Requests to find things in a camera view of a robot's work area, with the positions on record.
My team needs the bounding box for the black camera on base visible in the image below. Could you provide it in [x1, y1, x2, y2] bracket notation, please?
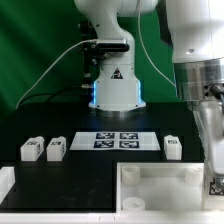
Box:
[91, 38, 130, 52]

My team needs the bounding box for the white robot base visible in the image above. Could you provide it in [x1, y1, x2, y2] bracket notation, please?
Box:
[74, 0, 158, 113]

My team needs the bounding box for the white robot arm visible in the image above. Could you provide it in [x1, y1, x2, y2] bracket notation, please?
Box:
[137, 0, 224, 177]

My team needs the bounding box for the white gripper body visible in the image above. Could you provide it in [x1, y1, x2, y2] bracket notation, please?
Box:
[193, 99, 224, 175]

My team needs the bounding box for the white marker sheet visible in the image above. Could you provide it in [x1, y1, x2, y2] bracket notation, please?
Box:
[70, 131, 160, 151]

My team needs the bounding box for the black cable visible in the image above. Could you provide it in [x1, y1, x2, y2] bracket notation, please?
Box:
[19, 87, 91, 106]

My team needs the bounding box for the white square tabletop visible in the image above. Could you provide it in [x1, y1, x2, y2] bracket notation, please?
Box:
[115, 162, 224, 214]

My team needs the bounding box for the white cable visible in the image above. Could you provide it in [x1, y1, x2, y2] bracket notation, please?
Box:
[15, 39, 98, 110]

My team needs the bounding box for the white obstacle fence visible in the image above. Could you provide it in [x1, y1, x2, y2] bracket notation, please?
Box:
[0, 163, 224, 224]

